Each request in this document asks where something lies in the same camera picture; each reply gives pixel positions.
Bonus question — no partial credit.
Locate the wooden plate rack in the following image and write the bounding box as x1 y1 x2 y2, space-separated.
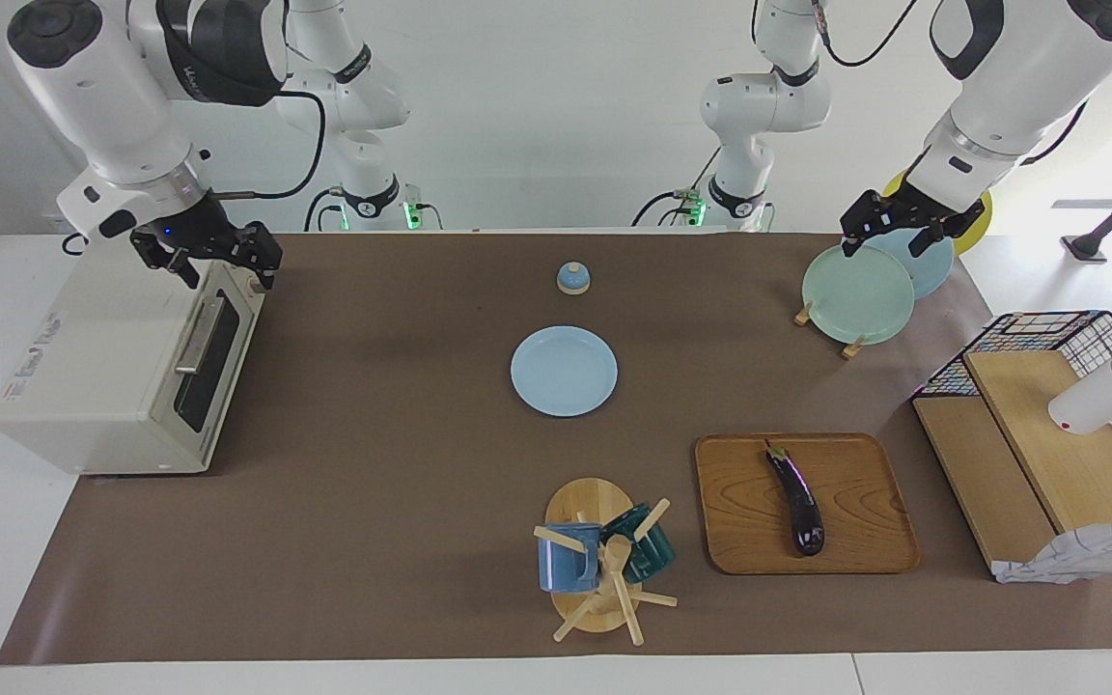
793 301 868 360

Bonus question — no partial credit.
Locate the light blue racked plate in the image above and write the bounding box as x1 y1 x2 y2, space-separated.
865 227 956 300

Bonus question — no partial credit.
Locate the blue mug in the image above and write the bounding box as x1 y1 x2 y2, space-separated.
537 522 605 593

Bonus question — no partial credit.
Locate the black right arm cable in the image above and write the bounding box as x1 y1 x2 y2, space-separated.
218 90 328 201

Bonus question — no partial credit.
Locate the cream toaster oven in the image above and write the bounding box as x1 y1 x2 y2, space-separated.
0 256 268 476

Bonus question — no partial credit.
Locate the yellow racked plate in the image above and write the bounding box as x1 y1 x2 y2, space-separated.
882 172 993 256

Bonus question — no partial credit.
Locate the dark purple eggplant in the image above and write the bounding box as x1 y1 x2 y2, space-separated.
764 439 825 558

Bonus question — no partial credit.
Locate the dark green mug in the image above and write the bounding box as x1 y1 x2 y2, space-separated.
600 502 677 584

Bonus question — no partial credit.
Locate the wooden serving tray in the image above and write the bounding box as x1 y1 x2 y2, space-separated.
694 432 922 576

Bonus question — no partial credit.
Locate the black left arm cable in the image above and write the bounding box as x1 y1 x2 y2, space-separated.
812 0 919 70

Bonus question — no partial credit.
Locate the pale green racked plate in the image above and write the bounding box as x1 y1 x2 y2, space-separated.
801 243 916 346

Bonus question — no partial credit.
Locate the black wire basket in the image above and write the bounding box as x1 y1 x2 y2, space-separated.
911 310 1112 513

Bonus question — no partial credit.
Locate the white marbled cloth strip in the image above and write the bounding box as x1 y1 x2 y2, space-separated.
992 519 1112 586

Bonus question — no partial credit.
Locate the black base cable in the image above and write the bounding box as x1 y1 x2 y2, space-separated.
303 186 345 233
631 188 702 229

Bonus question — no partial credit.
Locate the wooden mug tree stand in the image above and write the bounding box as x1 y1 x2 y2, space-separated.
532 477 680 646

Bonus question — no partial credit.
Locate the brown table mat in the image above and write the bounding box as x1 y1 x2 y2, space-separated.
0 232 1112 667

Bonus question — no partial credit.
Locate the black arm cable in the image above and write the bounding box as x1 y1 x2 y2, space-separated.
812 0 919 70
218 90 328 201

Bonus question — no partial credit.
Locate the white plastic cup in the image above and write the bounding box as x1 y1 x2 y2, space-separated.
1047 328 1112 436

